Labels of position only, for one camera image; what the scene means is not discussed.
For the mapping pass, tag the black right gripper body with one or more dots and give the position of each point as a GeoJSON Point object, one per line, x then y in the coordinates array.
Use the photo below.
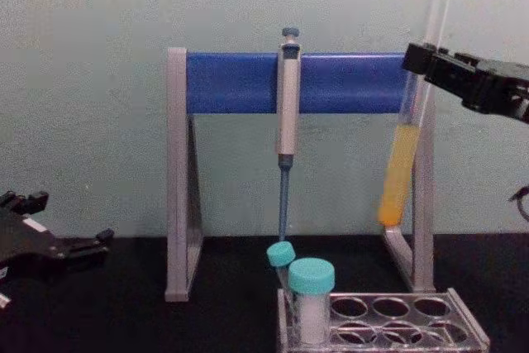
{"type": "Point", "coordinates": [502, 88]}

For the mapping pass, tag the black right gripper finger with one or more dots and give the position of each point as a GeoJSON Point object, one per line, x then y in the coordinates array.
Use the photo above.
{"type": "Point", "coordinates": [425, 61]}
{"type": "Point", "coordinates": [465, 59]}

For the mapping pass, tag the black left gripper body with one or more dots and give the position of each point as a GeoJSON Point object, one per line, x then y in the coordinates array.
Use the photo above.
{"type": "Point", "coordinates": [29, 251]}

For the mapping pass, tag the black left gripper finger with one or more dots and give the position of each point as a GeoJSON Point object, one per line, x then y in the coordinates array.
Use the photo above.
{"type": "Point", "coordinates": [89, 247]}
{"type": "Point", "coordinates": [35, 202]}

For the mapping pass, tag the glass tube with orange liquid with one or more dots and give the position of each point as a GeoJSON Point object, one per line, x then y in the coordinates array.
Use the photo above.
{"type": "Point", "coordinates": [398, 171]}

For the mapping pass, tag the black table cloth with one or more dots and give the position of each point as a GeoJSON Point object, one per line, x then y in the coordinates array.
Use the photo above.
{"type": "Point", "coordinates": [124, 320]}

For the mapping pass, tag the grey pipette with blue tip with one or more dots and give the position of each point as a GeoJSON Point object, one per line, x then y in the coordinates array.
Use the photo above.
{"type": "Point", "coordinates": [287, 121]}

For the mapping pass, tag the grey and blue pipette stand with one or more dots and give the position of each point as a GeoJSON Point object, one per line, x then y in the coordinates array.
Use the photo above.
{"type": "Point", "coordinates": [248, 82]}

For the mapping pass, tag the slim tube with teal cap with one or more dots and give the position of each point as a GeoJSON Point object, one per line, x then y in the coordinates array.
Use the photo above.
{"type": "Point", "coordinates": [280, 254]}

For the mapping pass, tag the wide vial with teal cap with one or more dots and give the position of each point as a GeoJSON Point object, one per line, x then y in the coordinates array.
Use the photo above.
{"type": "Point", "coordinates": [312, 276]}

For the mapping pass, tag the clear plastic tube rack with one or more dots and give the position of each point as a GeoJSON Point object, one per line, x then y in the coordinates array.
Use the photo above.
{"type": "Point", "coordinates": [463, 316]}

